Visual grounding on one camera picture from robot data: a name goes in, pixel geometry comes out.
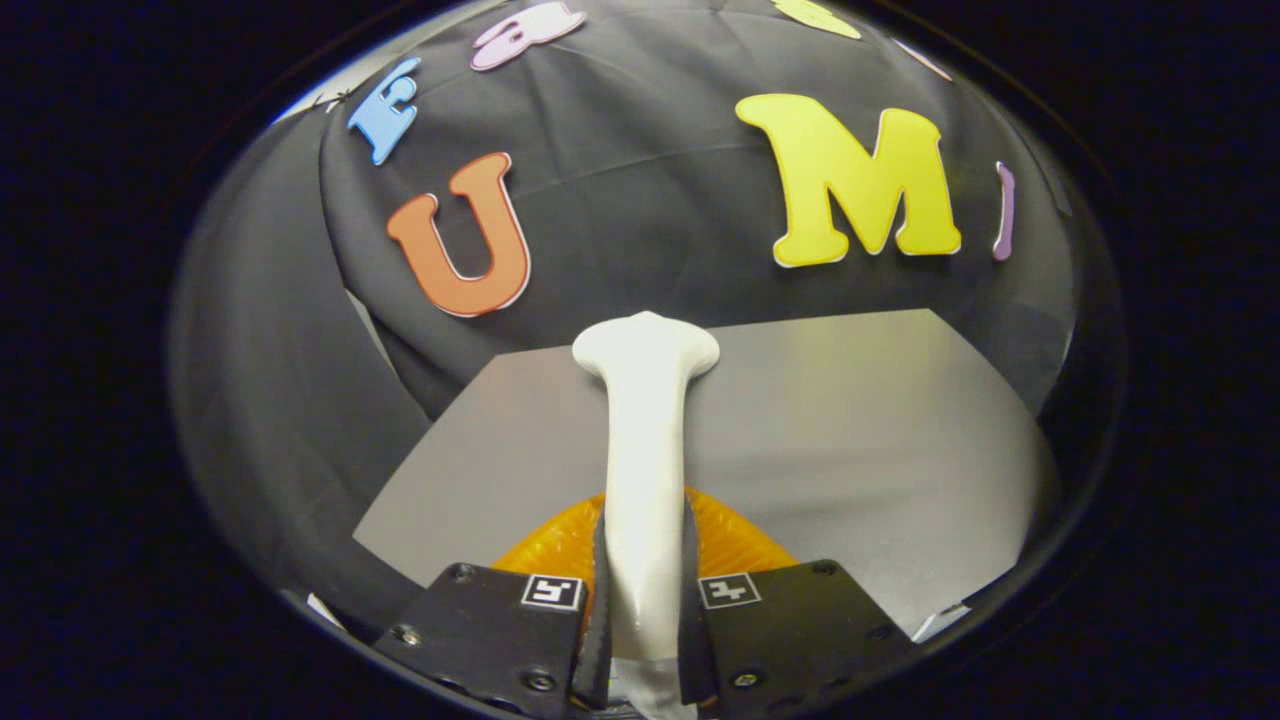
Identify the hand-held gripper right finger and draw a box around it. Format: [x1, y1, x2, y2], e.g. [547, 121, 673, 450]
[683, 487, 913, 719]

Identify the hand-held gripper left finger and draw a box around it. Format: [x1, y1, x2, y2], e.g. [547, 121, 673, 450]
[372, 490, 614, 720]

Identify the white garment steamer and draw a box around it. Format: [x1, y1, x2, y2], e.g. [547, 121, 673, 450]
[572, 311, 721, 720]

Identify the grey filing cabinet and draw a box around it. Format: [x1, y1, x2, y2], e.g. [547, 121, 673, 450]
[352, 308, 1061, 641]

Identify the black backdrop cloth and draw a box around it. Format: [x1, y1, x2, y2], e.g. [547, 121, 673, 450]
[170, 0, 1111, 641]

